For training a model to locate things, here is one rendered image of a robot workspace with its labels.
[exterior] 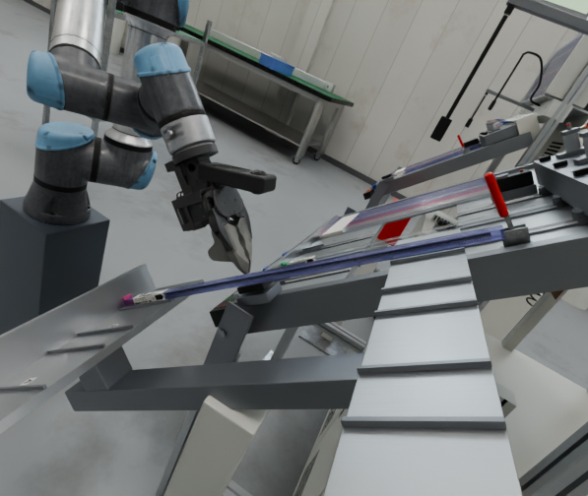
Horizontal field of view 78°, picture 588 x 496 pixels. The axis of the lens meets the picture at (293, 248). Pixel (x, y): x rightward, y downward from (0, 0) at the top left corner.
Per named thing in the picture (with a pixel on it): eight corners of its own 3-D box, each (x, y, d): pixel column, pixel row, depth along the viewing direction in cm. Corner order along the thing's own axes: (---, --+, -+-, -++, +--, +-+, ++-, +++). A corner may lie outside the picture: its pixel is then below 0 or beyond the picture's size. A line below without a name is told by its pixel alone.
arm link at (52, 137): (35, 161, 94) (38, 110, 88) (95, 172, 101) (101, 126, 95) (30, 182, 85) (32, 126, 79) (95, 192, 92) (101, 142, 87)
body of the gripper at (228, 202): (211, 224, 65) (185, 159, 63) (250, 213, 61) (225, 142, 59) (183, 236, 58) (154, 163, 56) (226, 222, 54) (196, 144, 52)
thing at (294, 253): (246, 329, 67) (232, 294, 66) (340, 235, 125) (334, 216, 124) (251, 329, 67) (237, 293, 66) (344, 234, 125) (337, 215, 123)
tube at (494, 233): (125, 306, 55) (122, 300, 55) (132, 302, 56) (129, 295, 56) (505, 239, 34) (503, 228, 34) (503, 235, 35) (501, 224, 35)
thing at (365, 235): (246, 316, 66) (240, 300, 66) (341, 227, 124) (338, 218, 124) (344, 300, 58) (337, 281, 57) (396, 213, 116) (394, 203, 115)
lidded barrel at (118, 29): (128, 57, 633) (134, 20, 607) (102, 51, 589) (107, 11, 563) (108, 47, 645) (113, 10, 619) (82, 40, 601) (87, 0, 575)
